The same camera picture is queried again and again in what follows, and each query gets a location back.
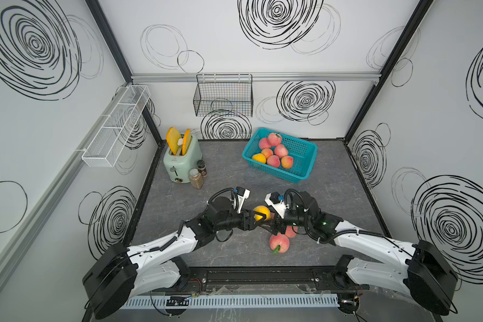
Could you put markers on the pink peach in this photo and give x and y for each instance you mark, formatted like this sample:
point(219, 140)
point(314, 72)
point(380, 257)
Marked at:
point(273, 161)
point(280, 151)
point(274, 139)
point(279, 243)
point(264, 144)
point(290, 232)

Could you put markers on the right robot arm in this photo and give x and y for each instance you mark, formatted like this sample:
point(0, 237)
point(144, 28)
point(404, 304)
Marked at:
point(418, 270)

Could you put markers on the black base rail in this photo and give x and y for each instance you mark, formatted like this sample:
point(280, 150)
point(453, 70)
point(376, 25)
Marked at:
point(319, 278)

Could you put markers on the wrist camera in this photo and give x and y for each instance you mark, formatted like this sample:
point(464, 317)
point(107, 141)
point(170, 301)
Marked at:
point(276, 201)
point(242, 194)

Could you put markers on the right yellow toast slice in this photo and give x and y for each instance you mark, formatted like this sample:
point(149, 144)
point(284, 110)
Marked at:
point(186, 141)

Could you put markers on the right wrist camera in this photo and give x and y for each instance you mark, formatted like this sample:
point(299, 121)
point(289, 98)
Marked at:
point(276, 201)

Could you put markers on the black wire wall basket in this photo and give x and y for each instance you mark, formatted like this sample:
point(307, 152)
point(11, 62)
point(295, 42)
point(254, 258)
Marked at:
point(229, 92)

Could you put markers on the teal plastic basket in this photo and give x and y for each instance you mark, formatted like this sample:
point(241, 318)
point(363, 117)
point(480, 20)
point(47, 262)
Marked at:
point(303, 152)

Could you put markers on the orange peach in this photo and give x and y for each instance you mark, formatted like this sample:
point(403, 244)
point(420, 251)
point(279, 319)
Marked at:
point(267, 152)
point(287, 162)

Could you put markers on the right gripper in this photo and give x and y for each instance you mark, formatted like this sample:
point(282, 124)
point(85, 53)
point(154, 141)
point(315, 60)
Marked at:
point(273, 225)

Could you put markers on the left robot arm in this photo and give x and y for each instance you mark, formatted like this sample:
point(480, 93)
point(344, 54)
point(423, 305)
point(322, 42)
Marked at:
point(124, 272)

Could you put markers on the yellow pepper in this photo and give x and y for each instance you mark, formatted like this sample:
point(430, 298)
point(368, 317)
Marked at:
point(263, 208)
point(259, 158)

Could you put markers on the mint green toaster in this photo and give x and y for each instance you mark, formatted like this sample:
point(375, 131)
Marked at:
point(178, 167)

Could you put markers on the left yellow toast slice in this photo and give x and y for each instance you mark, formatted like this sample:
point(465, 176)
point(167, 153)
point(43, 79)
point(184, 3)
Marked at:
point(174, 140)

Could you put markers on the white slotted cable duct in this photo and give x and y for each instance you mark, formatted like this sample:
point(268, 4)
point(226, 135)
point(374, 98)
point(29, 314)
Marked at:
point(233, 301)

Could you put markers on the white wire wall shelf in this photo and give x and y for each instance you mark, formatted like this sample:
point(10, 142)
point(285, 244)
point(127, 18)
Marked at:
point(107, 145)

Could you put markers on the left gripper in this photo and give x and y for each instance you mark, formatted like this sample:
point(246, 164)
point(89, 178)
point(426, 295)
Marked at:
point(249, 225)

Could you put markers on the yellow toast slice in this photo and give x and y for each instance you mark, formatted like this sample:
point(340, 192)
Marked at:
point(186, 141)
point(174, 140)

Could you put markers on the silver cap spice jar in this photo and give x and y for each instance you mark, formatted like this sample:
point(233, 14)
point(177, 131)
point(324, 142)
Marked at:
point(196, 179)

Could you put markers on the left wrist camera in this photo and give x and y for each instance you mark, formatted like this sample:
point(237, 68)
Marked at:
point(242, 194)

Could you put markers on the black cap spice bottle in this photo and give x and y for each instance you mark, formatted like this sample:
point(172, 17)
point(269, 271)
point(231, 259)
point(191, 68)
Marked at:
point(202, 168)

